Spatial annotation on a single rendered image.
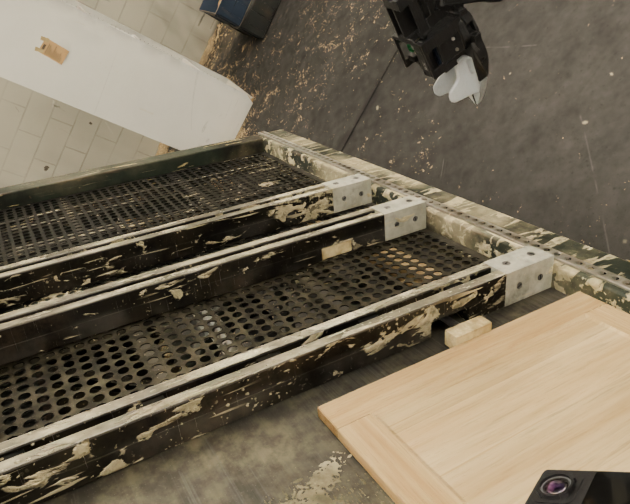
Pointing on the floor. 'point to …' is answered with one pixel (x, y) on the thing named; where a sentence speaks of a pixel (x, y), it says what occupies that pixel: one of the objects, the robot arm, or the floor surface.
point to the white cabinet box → (109, 71)
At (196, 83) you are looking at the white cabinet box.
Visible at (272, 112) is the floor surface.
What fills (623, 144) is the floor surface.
